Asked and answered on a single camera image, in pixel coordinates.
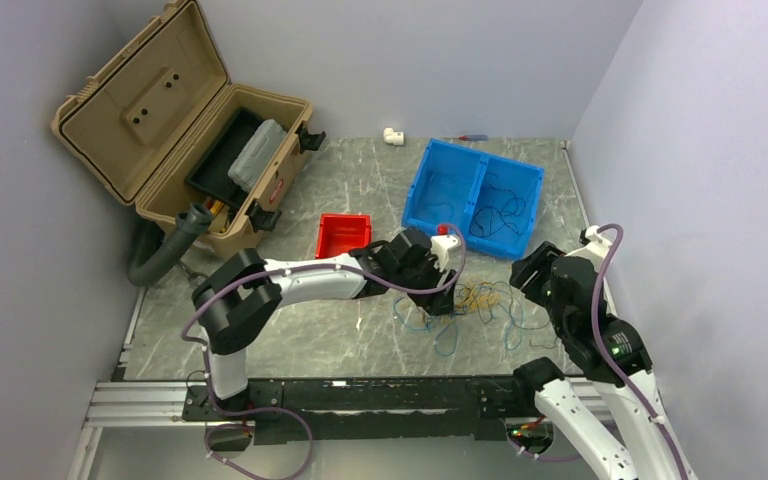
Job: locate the blue double plastic bin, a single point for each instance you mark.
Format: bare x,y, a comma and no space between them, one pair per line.
492,200

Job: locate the red small plastic bin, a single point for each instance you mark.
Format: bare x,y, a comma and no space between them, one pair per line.
339,233

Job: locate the yellow tools in case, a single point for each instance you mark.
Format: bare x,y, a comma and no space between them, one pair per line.
215,210

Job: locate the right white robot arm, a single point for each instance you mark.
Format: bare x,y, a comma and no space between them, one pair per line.
612,356

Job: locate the black tray in case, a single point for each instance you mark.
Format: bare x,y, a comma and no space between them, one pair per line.
210,175

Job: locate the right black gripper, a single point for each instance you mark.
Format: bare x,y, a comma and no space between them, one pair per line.
523,268

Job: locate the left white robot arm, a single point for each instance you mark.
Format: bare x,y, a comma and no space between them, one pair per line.
235,303

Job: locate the white pipe elbow fitting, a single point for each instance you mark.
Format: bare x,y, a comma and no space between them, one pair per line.
393,137

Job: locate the tan open tool case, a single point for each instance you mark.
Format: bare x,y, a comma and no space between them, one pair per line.
145,120

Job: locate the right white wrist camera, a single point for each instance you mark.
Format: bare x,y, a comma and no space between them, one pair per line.
594,244

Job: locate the red handled screwdriver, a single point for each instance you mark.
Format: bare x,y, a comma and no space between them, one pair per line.
473,138

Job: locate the grey plastic organizer box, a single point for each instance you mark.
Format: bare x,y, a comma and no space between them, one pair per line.
257,153

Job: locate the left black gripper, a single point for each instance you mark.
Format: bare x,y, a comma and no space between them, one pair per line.
437,303

